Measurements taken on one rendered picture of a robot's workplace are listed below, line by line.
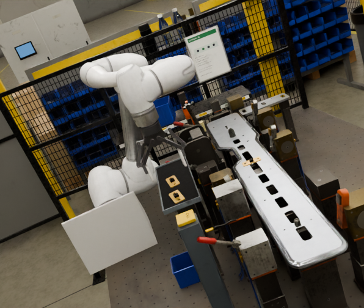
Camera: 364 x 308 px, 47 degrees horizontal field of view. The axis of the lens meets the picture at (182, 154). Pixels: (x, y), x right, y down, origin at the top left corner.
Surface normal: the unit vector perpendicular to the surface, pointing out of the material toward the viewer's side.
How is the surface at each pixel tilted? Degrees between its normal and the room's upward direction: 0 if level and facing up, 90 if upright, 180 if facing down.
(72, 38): 90
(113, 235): 90
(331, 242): 0
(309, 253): 0
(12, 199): 90
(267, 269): 90
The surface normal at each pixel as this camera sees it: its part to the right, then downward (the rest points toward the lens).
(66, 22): 0.25, 0.33
